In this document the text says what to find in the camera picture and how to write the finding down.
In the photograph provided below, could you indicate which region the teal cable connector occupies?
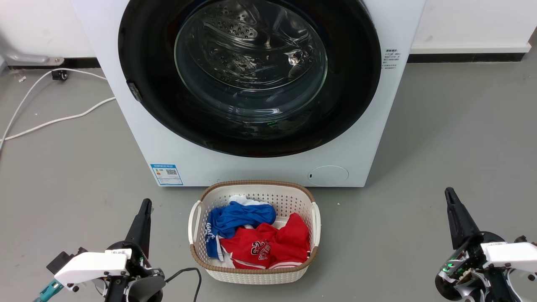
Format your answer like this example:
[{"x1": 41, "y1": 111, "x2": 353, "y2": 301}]
[{"x1": 34, "y1": 279, "x2": 64, "y2": 302}]

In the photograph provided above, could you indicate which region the red basketball jersey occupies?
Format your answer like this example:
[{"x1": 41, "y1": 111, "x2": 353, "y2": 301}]
[{"x1": 220, "y1": 213, "x2": 311, "y2": 270}]

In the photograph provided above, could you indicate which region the white plastic laundry basket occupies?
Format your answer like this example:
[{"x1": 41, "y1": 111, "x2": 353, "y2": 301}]
[{"x1": 188, "y1": 180, "x2": 321, "y2": 285}]

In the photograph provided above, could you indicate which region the white front-load washing machine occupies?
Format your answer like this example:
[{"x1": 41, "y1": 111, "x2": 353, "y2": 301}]
[{"x1": 70, "y1": 0, "x2": 427, "y2": 188}]

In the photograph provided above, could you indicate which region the white garment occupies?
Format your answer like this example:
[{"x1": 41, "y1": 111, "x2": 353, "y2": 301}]
[{"x1": 228, "y1": 195, "x2": 271, "y2": 207}]

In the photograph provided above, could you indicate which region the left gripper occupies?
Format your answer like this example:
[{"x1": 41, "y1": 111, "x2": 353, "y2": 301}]
[{"x1": 103, "y1": 198, "x2": 167, "y2": 302}]

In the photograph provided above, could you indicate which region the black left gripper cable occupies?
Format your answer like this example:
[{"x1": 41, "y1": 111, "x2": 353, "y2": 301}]
[{"x1": 164, "y1": 268, "x2": 202, "y2": 302}]

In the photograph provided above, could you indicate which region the white power cable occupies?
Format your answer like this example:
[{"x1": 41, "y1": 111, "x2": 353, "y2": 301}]
[{"x1": 0, "y1": 68, "x2": 117, "y2": 151}]

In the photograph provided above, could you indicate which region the white wall baseboard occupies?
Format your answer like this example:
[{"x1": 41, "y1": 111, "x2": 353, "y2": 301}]
[{"x1": 410, "y1": 41, "x2": 532, "y2": 55}]

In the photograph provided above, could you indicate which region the blue energy label sticker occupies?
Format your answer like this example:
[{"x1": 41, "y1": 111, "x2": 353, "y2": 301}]
[{"x1": 150, "y1": 164, "x2": 184, "y2": 186}]

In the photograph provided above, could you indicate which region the blue sports jersey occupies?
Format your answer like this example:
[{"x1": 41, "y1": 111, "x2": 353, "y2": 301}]
[{"x1": 206, "y1": 201, "x2": 277, "y2": 259}]

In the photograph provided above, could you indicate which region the round white drain filter cover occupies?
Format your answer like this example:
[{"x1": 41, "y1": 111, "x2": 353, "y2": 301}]
[{"x1": 308, "y1": 165, "x2": 349, "y2": 187}]

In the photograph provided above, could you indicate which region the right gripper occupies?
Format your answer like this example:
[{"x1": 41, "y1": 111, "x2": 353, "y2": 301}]
[{"x1": 435, "y1": 187, "x2": 523, "y2": 302}]

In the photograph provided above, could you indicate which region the grey metal pipe bracket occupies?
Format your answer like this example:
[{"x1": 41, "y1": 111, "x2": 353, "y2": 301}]
[{"x1": 0, "y1": 42, "x2": 65, "y2": 68}]

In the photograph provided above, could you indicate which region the round black glass washer door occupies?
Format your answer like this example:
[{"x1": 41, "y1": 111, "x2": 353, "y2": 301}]
[{"x1": 118, "y1": 0, "x2": 382, "y2": 158}]

